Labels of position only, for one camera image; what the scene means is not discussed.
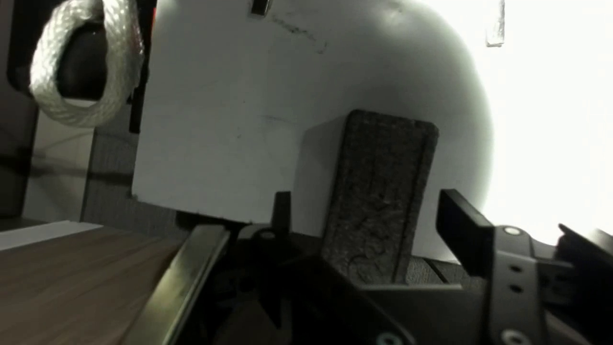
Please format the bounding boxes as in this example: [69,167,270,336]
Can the small white side table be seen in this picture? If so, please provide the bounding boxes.
[131,0,613,265]

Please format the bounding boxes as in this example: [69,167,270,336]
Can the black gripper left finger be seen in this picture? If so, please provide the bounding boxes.
[121,190,361,345]

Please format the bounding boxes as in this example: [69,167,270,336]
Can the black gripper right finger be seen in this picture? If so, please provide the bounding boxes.
[435,188,613,345]

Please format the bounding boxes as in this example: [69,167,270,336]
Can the black whiteboard eraser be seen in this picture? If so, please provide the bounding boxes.
[292,108,441,288]

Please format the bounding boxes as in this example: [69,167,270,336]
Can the white round hoop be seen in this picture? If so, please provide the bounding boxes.
[27,0,146,131]

